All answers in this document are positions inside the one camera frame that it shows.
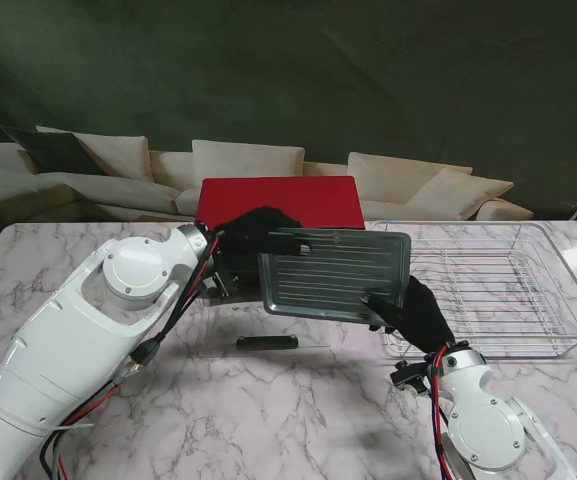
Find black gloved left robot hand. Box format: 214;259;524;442
212;205;313;257

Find red black toaster oven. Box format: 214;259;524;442
191;175;368;306

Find ribbed metal baking tray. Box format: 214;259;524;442
257;227;413;321

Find glass oven door black handle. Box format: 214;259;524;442
200;299;333;352

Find small beige sofa cushion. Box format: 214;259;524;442
175;188;204;216

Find beige sofa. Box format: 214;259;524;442
0;123;537;224

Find long beige sofa cushion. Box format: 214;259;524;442
35;171;179;217

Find dark brown sofa cushion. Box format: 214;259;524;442
0;124;107;176

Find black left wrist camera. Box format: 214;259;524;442
210;259;242;302

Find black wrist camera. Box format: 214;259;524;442
210;259;242;302
390;360;432;397

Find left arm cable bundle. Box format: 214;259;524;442
37;234;222;480

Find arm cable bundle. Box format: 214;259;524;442
425;344;462;480
37;234;222;480

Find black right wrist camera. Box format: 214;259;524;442
390;360;432;397

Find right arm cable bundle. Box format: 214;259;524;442
425;344;462;480

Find white wire dish rack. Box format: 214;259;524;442
370;219;577;361

